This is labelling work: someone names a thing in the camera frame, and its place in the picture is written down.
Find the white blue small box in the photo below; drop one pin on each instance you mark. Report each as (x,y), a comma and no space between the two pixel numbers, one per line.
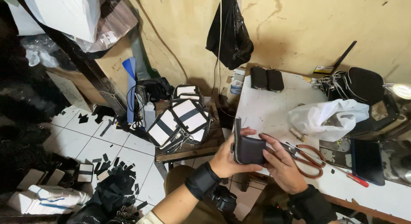
(237,82)

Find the black sewing machine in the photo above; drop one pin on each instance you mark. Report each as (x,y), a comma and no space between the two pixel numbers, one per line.
(382,121)

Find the shelf with white bags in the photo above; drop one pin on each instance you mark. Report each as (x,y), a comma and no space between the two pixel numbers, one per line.
(70,15)

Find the black hanging plastic bag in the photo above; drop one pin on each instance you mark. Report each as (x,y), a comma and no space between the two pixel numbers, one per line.
(229,38)

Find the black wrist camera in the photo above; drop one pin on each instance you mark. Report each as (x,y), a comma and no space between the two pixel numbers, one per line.
(224,200)
(276,216)

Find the black key pouch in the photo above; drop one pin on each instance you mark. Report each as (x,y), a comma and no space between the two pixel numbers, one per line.
(275,80)
(258,78)

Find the dark blue phone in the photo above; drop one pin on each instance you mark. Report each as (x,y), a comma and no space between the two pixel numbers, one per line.
(367,161)

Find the black flat strip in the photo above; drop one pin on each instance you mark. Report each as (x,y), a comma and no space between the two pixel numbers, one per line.
(345,55)

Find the blue sheet roll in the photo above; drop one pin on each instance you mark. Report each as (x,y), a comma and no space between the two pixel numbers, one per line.
(131,86)

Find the stack of white sheets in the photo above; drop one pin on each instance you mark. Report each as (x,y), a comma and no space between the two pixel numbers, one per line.
(48,200)

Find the heap of black scraps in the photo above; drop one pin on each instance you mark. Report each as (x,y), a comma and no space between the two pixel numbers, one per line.
(112,192)

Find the yellow black card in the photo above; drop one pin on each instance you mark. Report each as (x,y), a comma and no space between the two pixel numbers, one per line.
(323,70)

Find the person's left hand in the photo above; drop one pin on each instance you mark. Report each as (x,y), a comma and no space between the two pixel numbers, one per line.
(224,159)

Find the silver lamp head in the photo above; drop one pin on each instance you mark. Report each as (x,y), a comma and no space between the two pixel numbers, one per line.
(401,90)

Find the small white black pouch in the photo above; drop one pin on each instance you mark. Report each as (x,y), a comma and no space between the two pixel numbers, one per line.
(85,173)

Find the person's khaki trousers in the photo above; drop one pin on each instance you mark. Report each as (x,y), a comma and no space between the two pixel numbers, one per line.
(179,182)

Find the white plastic bag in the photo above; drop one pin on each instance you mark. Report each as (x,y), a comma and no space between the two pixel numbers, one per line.
(327,116)

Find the person's right hand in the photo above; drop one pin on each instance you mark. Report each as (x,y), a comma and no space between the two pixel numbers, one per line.
(285,169)

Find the wooden stool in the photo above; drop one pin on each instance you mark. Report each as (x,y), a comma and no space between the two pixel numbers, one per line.
(205,147)

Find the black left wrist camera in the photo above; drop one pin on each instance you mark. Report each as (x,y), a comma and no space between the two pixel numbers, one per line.
(224,200)

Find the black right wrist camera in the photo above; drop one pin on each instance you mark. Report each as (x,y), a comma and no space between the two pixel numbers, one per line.
(276,216)

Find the black zip pouch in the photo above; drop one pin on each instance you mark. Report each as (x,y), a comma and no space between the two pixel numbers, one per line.
(252,150)

